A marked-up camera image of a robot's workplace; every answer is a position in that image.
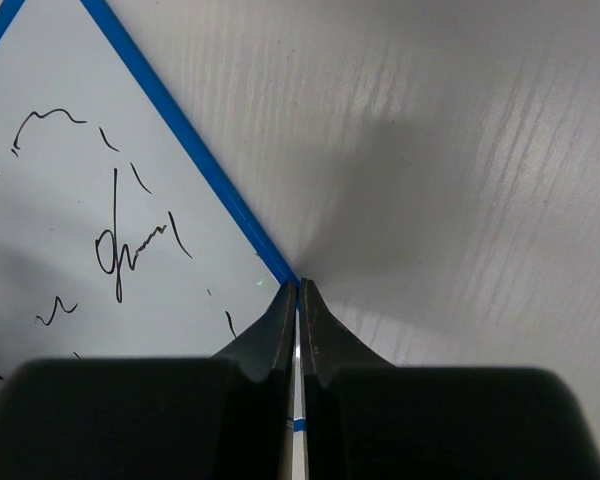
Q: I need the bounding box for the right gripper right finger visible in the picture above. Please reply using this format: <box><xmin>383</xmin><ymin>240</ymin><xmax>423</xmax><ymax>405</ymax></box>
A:
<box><xmin>299</xmin><ymin>279</ymin><xmax>600</xmax><ymax>479</ymax></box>

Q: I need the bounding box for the blue-framed small whiteboard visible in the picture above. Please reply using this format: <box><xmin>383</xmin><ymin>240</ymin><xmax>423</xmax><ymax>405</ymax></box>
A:
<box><xmin>0</xmin><ymin>0</ymin><xmax>309</xmax><ymax>480</ymax></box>

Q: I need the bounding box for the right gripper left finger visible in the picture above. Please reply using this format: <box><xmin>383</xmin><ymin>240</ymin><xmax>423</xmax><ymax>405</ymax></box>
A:
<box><xmin>0</xmin><ymin>283</ymin><xmax>297</xmax><ymax>479</ymax></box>

